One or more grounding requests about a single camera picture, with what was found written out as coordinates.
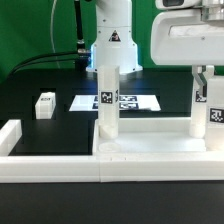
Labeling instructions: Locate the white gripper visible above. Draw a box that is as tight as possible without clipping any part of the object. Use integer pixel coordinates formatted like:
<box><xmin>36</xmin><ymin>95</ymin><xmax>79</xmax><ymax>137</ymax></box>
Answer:
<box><xmin>150</xmin><ymin>0</ymin><xmax>224</xmax><ymax>97</ymax></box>

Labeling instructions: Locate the white desk top panel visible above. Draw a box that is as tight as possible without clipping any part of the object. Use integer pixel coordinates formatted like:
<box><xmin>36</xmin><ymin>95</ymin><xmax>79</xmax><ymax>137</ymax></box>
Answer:
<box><xmin>92</xmin><ymin>117</ymin><xmax>206</xmax><ymax>154</ymax></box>

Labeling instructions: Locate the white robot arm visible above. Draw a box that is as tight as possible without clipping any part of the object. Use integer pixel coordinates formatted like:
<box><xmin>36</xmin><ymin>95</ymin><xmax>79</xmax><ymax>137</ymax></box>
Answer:
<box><xmin>87</xmin><ymin>0</ymin><xmax>224</xmax><ymax>96</ymax></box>

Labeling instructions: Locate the black vertical pole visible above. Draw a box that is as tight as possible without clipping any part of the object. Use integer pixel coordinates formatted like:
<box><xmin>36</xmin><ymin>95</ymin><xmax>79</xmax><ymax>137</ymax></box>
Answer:
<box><xmin>74</xmin><ymin>0</ymin><xmax>85</xmax><ymax>70</ymax></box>

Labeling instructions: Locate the fiducial marker sheet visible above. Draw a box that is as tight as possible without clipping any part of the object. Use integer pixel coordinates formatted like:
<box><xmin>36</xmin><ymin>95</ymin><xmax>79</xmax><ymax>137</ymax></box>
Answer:
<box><xmin>69</xmin><ymin>95</ymin><xmax>161</xmax><ymax>112</ymax></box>

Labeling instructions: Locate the white U-shaped fixture frame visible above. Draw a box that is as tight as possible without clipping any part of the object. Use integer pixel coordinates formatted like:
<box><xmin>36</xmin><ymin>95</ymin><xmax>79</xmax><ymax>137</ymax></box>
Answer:
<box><xmin>0</xmin><ymin>120</ymin><xmax>224</xmax><ymax>183</ymax></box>

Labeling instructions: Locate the white thin cable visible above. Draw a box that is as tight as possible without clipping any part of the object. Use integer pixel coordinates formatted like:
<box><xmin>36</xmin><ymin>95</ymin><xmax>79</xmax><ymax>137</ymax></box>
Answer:
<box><xmin>49</xmin><ymin>0</ymin><xmax>62</xmax><ymax>69</ymax></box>

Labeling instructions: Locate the black cable bundle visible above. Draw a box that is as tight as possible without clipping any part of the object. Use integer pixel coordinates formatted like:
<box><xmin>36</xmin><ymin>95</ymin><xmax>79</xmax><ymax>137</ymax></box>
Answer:
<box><xmin>6</xmin><ymin>50</ymin><xmax>92</xmax><ymax>79</ymax></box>

